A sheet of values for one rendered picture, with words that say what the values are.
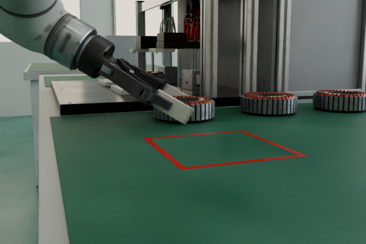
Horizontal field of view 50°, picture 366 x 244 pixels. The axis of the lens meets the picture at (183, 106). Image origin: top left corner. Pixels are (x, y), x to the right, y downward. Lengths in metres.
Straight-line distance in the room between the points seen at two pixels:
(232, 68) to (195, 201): 0.80
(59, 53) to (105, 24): 5.08
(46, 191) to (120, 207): 0.08
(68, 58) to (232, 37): 0.53
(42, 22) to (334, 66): 0.69
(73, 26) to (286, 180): 0.47
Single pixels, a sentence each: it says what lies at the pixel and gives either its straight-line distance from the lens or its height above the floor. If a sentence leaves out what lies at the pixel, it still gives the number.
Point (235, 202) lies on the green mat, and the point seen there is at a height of 0.75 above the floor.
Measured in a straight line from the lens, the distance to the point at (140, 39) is 1.24.
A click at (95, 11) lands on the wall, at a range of 5.79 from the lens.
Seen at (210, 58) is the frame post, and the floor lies 0.86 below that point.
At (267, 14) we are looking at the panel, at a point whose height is 0.96.
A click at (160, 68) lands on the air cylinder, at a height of 0.82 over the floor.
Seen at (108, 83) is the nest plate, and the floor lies 0.78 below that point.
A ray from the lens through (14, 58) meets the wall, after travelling 5.72.
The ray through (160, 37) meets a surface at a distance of 1.03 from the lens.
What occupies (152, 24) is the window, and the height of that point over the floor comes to 1.27.
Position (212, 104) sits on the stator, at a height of 0.78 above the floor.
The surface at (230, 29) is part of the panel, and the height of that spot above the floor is 0.93.
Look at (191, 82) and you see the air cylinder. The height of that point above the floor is 0.79.
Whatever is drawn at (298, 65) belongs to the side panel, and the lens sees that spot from 0.97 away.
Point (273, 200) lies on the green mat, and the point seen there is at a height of 0.75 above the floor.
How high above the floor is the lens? 0.87
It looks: 8 degrees down
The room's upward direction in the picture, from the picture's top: straight up
